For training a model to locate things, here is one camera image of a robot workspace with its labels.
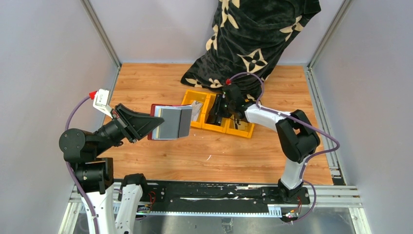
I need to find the grey card in bin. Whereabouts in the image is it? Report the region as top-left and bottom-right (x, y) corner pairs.
(191, 100), (203, 122)

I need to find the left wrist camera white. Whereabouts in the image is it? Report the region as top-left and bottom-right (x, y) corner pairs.
(93, 89), (113, 119)

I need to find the yellow three-compartment bin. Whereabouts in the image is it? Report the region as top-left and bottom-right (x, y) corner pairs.
(181, 90), (255, 138)

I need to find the red leather card holder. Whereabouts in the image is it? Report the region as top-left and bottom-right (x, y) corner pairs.
(148, 104), (183, 140)

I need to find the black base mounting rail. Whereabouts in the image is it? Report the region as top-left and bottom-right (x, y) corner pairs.
(140, 180), (310, 215)

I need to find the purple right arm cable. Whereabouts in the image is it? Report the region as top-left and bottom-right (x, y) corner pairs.
(225, 72), (341, 223)

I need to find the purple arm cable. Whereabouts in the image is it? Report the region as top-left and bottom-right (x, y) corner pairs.
(64, 91), (152, 234)
(225, 72), (341, 223)

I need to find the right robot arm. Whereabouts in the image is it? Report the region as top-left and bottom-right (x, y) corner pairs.
(206, 84), (320, 204)

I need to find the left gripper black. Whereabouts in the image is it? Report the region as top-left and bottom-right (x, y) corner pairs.
(94, 101), (164, 155)

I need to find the striped beige card in bin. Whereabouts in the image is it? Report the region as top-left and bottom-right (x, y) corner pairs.
(233, 119), (248, 131)

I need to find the black floral blanket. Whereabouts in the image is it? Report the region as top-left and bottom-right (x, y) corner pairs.
(181, 0), (321, 100)

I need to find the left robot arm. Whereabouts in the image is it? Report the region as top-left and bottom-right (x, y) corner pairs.
(59, 104), (164, 234)

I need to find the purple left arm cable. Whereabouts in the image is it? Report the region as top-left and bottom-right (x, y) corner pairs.
(64, 91), (152, 234)

